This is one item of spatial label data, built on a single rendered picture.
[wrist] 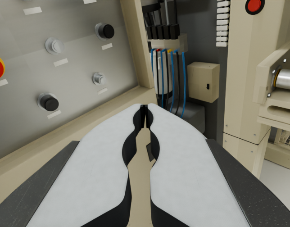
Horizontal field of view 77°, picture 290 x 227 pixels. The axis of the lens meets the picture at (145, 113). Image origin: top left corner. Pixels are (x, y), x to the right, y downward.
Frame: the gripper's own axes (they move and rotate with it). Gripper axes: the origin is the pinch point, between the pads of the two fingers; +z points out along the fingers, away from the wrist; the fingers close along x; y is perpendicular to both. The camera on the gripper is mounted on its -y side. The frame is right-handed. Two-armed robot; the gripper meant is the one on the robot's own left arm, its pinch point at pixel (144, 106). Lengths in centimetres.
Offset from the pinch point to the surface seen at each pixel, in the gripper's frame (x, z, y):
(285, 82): 31.1, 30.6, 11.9
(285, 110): 33.8, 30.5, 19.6
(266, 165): 78, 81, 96
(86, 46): -14.7, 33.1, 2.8
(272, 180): 76, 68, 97
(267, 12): 29, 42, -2
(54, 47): -18.3, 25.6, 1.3
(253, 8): 26, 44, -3
